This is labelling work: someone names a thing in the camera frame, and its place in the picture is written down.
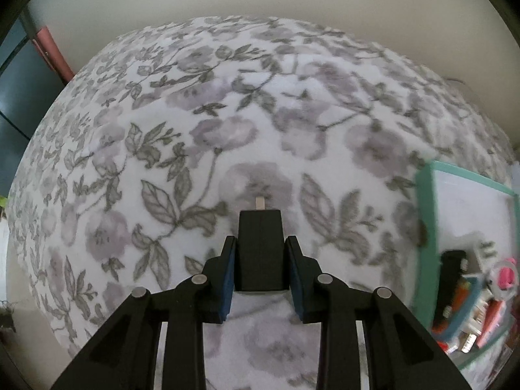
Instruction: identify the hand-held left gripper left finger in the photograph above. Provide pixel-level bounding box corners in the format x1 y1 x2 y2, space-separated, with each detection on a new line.
51 236 237 390

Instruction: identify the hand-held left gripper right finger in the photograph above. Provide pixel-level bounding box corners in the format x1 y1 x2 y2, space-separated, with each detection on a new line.
284 236 476 390

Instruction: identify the black wall charger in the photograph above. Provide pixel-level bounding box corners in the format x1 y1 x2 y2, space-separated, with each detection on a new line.
235 197 290 293

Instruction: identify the black toy car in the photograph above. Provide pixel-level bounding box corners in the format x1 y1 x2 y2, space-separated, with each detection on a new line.
439 250 468 305

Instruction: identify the coral and blue foam piece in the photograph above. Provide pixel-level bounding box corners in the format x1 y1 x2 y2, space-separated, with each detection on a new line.
477 298 508 348
431 274 482 340

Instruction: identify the teal rimmed white tray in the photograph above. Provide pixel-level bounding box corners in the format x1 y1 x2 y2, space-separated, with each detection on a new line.
410 160 520 370

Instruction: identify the white smartwatch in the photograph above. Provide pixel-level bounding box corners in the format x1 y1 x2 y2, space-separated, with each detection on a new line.
485 258 520 301

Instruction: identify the pink rolled mat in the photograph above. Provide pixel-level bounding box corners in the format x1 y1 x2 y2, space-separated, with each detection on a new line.
34 26 76 84

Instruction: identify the dark wardrobe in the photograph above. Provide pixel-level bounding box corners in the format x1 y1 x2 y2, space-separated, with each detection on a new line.
0 12 68 139

